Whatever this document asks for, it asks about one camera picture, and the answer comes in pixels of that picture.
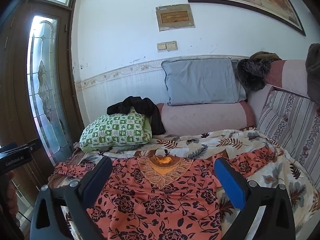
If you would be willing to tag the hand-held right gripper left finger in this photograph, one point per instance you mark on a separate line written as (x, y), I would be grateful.
(93, 187)

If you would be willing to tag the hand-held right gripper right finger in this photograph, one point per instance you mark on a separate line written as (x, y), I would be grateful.
(230, 182)

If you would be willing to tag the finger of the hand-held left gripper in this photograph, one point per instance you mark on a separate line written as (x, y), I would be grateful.
(32, 145)

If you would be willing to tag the orange floral dress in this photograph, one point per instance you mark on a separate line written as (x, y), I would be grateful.
(150, 205)

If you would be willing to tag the leaf print blanket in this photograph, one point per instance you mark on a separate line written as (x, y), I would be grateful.
(200, 142)

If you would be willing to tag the green checkered pillow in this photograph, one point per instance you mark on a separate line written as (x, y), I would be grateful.
(117, 130)

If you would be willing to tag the wooden door with stained glass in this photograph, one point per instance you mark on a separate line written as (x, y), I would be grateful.
(17, 80)

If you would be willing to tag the pink bolster cushion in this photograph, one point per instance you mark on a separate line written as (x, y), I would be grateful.
(205, 117)

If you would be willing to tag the striped floral cushion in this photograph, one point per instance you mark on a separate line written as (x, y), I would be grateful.
(292, 125)

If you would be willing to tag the black garment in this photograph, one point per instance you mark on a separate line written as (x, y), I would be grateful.
(140, 106)

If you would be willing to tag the blue grey pillow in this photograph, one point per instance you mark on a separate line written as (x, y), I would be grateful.
(202, 82)

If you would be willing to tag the dark furry cushion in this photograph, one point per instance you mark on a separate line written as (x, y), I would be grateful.
(252, 75)

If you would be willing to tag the pink sofa back cushion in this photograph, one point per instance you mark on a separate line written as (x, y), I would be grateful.
(287, 76)

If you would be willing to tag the olive cloth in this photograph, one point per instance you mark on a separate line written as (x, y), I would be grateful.
(265, 55)

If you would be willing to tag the dark grey cloth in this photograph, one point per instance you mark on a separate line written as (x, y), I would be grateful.
(313, 72)

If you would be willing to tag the small framed picture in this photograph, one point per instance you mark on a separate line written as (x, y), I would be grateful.
(175, 17)

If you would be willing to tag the beige light switch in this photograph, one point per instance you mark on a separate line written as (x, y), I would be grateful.
(162, 46)
(171, 45)

